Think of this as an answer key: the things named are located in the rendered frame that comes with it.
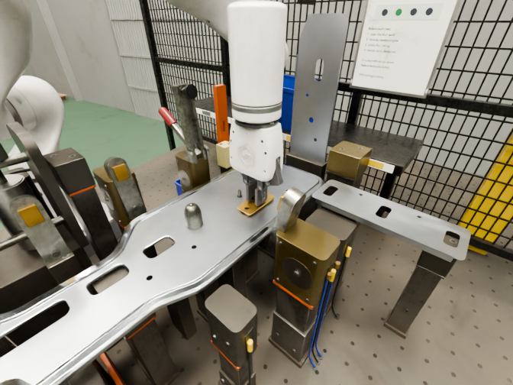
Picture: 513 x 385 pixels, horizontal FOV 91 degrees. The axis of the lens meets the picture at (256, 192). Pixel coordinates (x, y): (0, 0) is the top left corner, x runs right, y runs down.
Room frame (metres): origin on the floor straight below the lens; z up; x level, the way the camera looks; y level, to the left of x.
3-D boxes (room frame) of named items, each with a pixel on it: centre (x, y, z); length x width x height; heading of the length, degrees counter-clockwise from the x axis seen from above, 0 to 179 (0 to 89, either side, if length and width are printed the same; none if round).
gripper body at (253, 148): (0.43, 0.00, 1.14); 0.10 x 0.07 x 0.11; 49
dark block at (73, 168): (0.42, 0.36, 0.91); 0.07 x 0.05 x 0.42; 49
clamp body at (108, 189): (0.46, 0.31, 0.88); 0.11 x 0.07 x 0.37; 49
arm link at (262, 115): (0.43, 0.00, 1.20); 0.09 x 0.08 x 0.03; 49
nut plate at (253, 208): (0.43, 0.00, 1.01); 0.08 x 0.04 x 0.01; 139
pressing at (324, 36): (0.66, -0.14, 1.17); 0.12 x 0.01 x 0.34; 49
